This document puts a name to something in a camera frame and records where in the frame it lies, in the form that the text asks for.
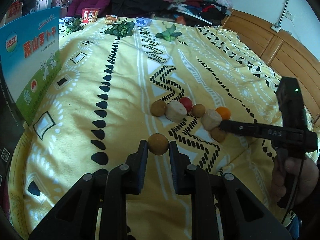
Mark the yellow patterned bed sheet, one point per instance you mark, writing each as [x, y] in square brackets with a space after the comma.
[97, 110]

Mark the pile of clothes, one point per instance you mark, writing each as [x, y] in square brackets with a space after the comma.
[204, 12]

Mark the orange fruit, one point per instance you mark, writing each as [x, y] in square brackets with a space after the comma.
[224, 112]

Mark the green leaf vegetable middle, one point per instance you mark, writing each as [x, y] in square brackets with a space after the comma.
[120, 30]

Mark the brown round longan fruit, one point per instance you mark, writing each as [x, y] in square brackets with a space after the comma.
[158, 144]

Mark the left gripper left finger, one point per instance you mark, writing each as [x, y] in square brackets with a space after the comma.
[95, 206]

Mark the wooden headboard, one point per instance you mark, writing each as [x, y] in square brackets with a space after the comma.
[282, 52]

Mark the green leaf vegetable right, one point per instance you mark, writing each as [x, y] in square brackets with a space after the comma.
[170, 34]

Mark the blue green carton box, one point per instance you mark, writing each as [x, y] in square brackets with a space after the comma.
[30, 58]

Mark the black product box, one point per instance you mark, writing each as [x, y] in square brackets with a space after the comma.
[11, 131]

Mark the orange snack packet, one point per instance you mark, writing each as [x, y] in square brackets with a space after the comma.
[111, 19]

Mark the brown round fruit front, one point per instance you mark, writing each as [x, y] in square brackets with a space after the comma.
[218, 135]

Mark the brown round fruit middle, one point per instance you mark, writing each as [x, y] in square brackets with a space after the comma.
[198, 110]

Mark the brown round fruit left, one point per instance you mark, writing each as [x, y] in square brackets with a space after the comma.
[158, 108]

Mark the red instant noodle cup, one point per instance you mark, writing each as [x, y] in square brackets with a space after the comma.
[89, 15]

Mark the green leaf vegetable left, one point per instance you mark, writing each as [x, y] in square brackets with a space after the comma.
[73, 25]

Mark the blue white small packet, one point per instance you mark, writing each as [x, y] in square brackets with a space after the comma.
[143, 22]

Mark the red tomato fruit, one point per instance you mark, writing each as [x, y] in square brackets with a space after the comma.
[187, 103]

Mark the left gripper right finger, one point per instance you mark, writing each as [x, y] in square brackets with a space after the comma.
[222, 207]

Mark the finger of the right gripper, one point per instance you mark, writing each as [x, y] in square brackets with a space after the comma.
[263, 131]

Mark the green leaf vegetable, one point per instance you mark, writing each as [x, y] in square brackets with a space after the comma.
[170, 34]
[73, 25]
[120, 30]

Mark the pale taro chunk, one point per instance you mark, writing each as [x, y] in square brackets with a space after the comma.
[175, 111]
[211, 119]

